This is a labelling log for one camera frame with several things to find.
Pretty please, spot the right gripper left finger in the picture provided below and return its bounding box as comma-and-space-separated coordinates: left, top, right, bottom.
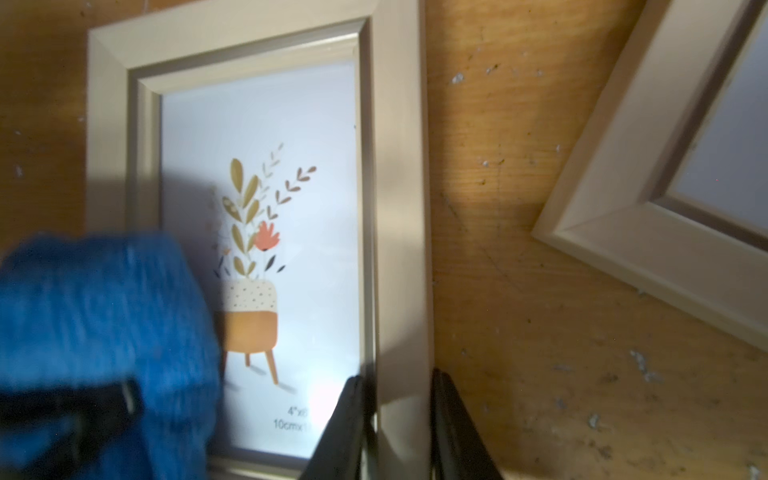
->
299, 375, 372, 480

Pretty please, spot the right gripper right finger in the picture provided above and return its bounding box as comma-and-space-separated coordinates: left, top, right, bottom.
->
431, 369, 503, 480

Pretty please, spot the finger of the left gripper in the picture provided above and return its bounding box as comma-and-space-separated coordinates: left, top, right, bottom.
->
1, 379, 144, 474

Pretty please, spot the blue microfiber cloth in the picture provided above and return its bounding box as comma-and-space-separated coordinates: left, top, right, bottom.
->
1, 233, 221, 479

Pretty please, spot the cream picture frame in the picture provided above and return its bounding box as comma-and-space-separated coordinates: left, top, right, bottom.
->
533, 1, 767, 349
85, 1, 433, 479

